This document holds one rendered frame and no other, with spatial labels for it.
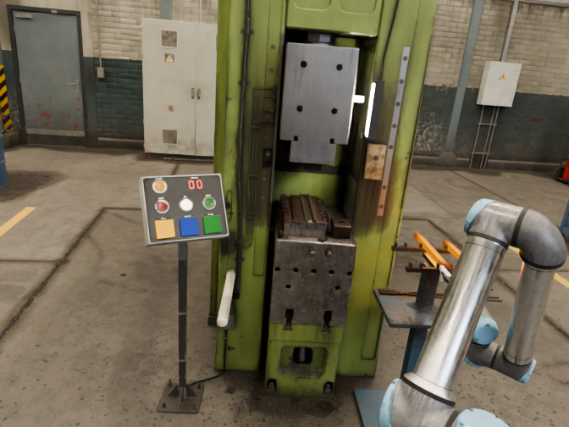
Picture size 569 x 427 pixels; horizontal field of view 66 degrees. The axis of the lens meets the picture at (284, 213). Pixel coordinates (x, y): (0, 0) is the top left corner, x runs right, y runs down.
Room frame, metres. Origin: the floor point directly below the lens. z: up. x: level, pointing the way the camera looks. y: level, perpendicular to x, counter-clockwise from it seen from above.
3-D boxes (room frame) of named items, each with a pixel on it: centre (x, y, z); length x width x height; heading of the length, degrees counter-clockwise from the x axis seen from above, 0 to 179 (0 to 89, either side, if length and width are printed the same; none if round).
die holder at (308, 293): (2.15, -0.15, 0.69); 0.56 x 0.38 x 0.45; 3
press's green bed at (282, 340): (2.15, -0.15, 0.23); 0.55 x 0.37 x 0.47; 3
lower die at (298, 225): (2.14, -0.09, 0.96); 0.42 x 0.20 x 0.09; 3
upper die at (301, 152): (2.14, -0.09, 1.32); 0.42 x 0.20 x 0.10; 3
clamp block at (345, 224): (2.00, -0.28, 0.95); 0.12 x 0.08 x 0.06; 3
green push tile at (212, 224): (1.75, 0.31, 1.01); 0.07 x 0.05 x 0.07; 118
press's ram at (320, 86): (2.14, -0.13, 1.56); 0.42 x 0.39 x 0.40; 3
